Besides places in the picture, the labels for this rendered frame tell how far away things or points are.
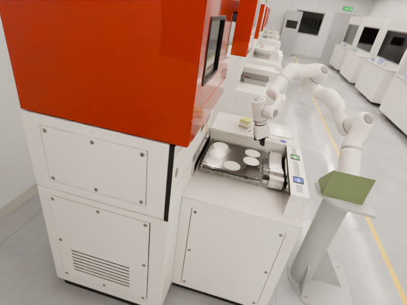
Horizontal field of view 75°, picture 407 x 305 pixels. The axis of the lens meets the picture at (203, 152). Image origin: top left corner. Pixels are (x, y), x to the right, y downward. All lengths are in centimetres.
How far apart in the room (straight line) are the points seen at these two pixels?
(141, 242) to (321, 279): 145
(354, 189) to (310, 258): 62
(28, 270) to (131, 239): 99
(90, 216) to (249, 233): 83
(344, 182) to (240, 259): 74
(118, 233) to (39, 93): 74
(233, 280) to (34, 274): 132
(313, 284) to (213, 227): 109
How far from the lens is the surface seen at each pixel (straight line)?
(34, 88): 128
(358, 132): 183
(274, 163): 176
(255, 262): 164
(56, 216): 163
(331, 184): 170
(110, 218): 141
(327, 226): 190
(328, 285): 240
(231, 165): 158
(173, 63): 93
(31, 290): 218
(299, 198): 140
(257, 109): 159
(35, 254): 235
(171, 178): 111
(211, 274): 179
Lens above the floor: 172
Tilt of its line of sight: 30 degrees down
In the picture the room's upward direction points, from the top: 9 degrees clockwise
